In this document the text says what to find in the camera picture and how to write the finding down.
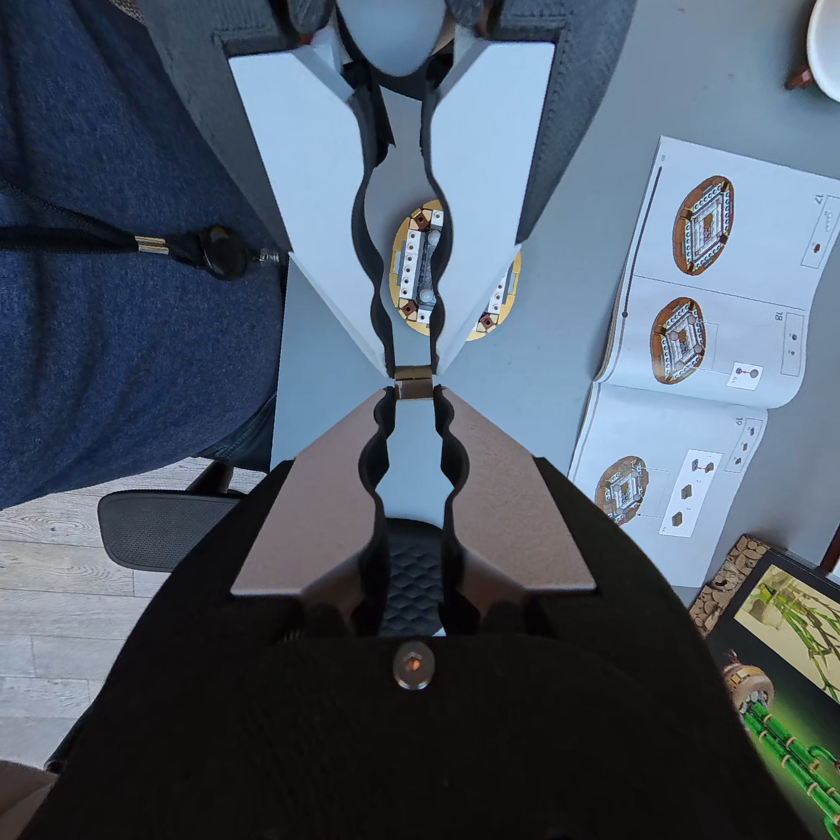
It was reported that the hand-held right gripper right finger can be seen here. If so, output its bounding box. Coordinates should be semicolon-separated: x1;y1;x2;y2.
432;386;599;636

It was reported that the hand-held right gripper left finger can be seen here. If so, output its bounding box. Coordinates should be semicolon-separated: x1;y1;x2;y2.
230;386;396;636

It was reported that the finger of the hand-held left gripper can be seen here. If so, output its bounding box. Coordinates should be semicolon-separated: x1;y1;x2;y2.
420;26;559;377
226;29;399;383

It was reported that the tan lego plate piece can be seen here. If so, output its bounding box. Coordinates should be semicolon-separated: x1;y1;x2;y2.
394;365;435;402

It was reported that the round gold lego base build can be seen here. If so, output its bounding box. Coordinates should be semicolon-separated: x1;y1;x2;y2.
390;199;523;343

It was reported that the lego instruction booklet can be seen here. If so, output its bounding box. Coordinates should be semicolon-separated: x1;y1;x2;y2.
567;134;840;589

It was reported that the lego set box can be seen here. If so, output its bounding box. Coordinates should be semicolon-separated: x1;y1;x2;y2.
688;533;840;840

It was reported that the person's blue jeans leg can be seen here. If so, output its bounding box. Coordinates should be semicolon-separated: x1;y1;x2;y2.
196;392;278;475

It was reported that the black badge reel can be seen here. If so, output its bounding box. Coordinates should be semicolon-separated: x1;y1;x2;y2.
199;225;287;283

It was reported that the black hex pattern armrest pad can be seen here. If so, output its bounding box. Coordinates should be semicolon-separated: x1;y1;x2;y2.
379;518;447;639

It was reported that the black mesh office chair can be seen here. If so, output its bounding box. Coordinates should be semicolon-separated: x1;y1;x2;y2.
97;459;253;574

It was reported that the white bowl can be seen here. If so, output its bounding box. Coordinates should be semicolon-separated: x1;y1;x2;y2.
806;0;840;103

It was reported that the brown cardboard box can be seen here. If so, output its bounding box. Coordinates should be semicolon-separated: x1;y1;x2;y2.
0;760;61;840

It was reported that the black lanyard cord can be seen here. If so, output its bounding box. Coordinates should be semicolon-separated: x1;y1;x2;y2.
0;180;206;265

